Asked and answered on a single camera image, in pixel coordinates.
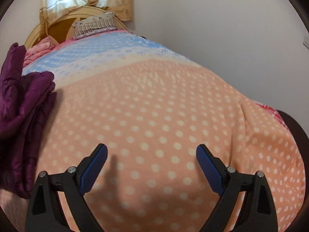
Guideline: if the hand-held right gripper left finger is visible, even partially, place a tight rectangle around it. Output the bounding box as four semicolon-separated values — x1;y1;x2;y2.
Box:
25;143;108;232

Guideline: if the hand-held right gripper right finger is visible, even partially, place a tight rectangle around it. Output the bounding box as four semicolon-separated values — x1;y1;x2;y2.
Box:
196;144;278;232

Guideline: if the purple puffer jacket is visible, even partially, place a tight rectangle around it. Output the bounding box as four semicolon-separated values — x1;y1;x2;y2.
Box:
0;42;57;199

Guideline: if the polka-dot peach blue blanket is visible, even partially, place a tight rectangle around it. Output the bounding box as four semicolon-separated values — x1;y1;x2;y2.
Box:
22;30;306;232

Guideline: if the dark brown furniture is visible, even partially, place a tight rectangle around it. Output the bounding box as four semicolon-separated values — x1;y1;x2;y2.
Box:
275;110;309;150

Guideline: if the pink patterned quilt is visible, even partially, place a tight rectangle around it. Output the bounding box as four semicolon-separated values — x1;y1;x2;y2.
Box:
23;37;59;66

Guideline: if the striped pillow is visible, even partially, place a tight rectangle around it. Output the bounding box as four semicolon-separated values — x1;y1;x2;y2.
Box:
72;12;119;40

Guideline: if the round wooden headboard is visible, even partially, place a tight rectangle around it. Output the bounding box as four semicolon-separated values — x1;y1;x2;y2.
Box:
25;6;132;47

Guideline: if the beige patterned curtain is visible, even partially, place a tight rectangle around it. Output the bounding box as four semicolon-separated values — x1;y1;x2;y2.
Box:
39;0;134;22

